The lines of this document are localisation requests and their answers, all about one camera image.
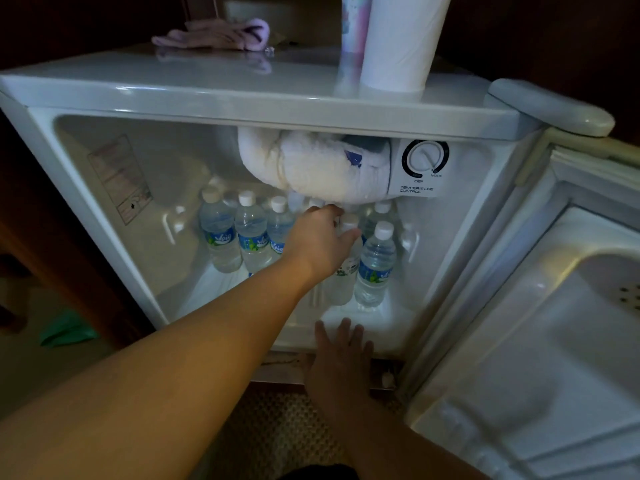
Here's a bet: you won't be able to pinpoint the person's right forearm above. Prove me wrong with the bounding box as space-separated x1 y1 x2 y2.
319 389 491 480

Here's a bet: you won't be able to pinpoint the group of bottles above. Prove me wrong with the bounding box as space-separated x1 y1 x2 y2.
199 187 403 309

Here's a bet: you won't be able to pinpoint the temperature control dial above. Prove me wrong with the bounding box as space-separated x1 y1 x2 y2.
402 139 451 175

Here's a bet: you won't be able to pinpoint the person's right hand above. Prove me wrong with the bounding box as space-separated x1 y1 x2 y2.
302 317 375 411

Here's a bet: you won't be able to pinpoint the person's left hand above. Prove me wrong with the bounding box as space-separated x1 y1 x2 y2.
287 204 362 289

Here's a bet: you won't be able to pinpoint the white paper towel roll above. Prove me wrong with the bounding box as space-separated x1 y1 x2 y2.
359 0 453 93

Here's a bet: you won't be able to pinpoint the frosted freezer compartment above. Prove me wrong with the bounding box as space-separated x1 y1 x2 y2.
237 127 393 205

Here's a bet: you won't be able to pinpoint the white mini fridge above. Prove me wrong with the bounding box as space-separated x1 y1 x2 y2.
0 44 640 480

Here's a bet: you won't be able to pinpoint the warning sticker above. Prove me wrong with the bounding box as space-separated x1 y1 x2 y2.
87 134 153 225

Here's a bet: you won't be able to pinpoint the person's black trousers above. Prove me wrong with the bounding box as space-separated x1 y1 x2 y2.
279 463 359 480

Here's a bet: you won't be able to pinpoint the blue label water bottle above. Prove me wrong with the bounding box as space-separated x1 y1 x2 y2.
323 214 363 307

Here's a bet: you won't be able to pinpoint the pink cloth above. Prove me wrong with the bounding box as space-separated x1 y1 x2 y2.
151 17 272 51

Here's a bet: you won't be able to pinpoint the person's left forearm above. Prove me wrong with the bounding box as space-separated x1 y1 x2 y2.
0 254 321 480

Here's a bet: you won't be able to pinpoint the green plastic bag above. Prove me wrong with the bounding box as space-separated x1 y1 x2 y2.
39 307 100 348

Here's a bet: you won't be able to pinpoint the stack of pastel paper cups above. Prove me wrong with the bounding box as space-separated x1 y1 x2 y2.
339 0 375 71

